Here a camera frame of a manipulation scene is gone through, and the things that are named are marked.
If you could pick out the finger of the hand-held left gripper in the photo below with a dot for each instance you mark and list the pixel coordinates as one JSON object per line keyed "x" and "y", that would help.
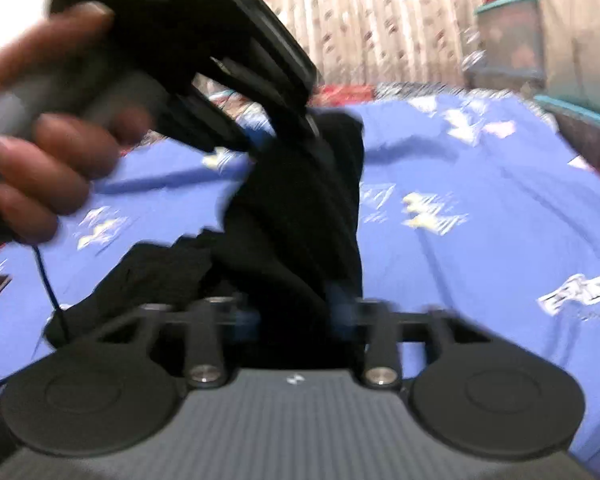
{"x": 292, "y": 115}
{"x": 240, "y": 137}

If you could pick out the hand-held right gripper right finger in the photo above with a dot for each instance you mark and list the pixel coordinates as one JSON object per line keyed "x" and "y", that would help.
{"x": 341, "y": 318}

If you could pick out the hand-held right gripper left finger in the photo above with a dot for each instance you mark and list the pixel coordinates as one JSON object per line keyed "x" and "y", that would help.
{"x": 247, "y": 321}

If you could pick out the black pants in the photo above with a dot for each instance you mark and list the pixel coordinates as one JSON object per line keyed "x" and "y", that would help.
{"x": 290, "y": 220}

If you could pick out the person's left hand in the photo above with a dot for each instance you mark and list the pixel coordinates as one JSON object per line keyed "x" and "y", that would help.
{"x": 55, "y": 175}

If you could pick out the red patterned cloth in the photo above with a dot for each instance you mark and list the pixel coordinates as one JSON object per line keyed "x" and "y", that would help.
{"x": 347, "y": 94}

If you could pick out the patterned beige curtain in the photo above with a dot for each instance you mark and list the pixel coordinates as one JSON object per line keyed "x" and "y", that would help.
{"x": 380, "y": 20}

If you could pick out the blue printed bedsheet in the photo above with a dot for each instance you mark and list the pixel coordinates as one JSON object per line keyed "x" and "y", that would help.
{"x": 480, "y": 185}

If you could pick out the clear teal-lidded storage box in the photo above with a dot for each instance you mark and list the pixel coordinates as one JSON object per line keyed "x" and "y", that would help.
{"x": 510, "y": 40}

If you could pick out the teal-edged dark bin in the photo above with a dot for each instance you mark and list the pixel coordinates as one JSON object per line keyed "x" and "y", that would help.
{"x": 590, "y": 120}

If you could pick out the beige hanging cloth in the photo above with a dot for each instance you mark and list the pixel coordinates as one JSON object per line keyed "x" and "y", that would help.
{"x": 580, "y": 25}

